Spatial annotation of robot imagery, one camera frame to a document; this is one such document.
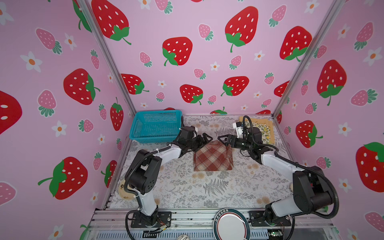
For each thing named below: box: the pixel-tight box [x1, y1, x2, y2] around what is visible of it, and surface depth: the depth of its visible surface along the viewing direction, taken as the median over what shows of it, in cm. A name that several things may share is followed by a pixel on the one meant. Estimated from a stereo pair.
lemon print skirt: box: [255, 123, 271, 145], surface depth 109 cm
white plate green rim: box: [212, 207, 251, 240], surface depth 73 cm
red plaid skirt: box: [193, 140, 234, 172], surface depth 95 cm
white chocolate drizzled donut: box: [176, 234, 190, 240], surface depth 68 cm
